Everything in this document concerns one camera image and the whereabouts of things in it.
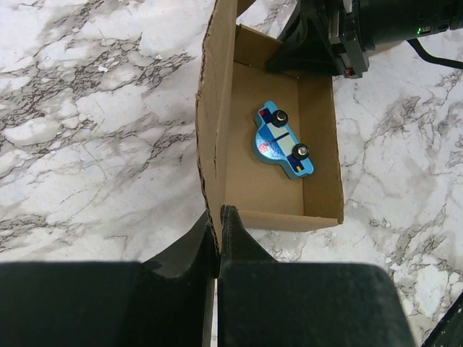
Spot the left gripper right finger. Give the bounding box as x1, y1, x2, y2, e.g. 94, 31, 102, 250
218, 205, 276, 346

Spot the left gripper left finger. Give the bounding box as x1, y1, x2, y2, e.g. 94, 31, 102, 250
143, 213, 218, 346

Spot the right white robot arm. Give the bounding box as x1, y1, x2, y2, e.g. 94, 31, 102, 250
266, 0, 462, 78

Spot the cardboard box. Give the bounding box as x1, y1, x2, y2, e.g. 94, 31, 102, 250
195, 1, 344, 247

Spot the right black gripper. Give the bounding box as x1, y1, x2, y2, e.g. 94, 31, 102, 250
266, 1, 370, 78

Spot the small blue toy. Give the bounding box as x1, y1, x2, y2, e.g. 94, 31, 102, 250
252, 101, 314, 179

